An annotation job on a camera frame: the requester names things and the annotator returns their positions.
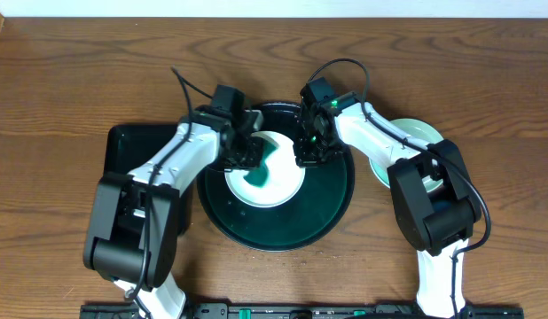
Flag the rectangular black tray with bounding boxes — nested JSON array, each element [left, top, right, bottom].
[[104, 123, 194, 237]]

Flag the green sponge cloth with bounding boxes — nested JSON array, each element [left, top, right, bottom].
[[243, 141, 277, 187]]

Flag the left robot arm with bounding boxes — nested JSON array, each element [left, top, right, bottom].
[[83, 85, 263, 318]]

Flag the round black tray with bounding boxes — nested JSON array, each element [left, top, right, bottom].
[[196, 102, 356, 253]]

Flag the white plate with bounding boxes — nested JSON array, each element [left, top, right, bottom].
[[224, 131, 306, 208]]

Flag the mint green plate front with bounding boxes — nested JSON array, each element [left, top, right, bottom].
[[369, 119, 443, 193]]

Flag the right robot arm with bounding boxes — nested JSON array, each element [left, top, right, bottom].
[[294, 78, 483, 318]]

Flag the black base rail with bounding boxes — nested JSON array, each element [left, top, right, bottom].
[[79, 303, 525, 319]]

